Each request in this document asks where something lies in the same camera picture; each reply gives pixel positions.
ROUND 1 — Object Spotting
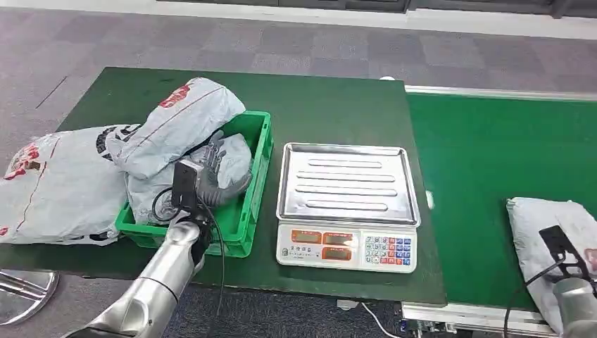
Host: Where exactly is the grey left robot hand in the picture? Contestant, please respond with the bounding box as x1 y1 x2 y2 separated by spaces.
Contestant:
193 130 253 208

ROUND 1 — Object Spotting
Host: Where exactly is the grey parcel bag red print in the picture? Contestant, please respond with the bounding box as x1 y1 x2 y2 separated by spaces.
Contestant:
106 77 246 181

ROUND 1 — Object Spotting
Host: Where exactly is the pale white parcel bag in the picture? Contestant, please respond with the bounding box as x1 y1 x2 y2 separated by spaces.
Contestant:
505 196 597 336

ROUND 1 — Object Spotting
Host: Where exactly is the green plastic crate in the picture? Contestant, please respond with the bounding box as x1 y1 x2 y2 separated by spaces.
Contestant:
114 110 274 259

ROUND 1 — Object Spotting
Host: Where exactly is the white electronic scale steel pan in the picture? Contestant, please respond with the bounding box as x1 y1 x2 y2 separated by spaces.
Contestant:
275 142 422 275

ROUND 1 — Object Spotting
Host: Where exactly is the large grey parcel black logo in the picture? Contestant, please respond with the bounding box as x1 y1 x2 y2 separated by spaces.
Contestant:
0 125 142 246

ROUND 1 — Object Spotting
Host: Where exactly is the chrome chair base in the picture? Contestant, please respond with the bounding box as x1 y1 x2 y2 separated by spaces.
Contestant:
0 269 61 326

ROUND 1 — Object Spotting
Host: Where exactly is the green conveyor belt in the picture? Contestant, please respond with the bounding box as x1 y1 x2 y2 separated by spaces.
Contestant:
401 85 597 338

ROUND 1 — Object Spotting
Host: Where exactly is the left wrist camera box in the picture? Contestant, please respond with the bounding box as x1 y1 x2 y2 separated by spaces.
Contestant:
170 160 204 213

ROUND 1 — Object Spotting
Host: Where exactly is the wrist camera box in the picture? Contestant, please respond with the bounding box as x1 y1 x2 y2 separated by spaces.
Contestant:
170 160 204 213
539 225 592 282

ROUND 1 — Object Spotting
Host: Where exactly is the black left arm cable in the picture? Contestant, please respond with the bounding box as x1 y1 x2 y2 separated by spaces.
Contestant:
151 186 226 319

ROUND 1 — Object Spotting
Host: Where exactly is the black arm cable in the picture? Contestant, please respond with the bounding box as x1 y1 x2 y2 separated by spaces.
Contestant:
151 186 226 319
503 260 566 338

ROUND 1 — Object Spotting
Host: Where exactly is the white power cable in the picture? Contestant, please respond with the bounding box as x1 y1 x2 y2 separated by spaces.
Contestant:
360 302 402 338

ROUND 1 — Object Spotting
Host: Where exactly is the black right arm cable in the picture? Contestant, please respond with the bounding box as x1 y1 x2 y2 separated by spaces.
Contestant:
503 260 566 338

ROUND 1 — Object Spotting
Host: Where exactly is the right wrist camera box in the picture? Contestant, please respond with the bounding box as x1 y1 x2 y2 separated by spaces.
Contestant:
539 225 592 282

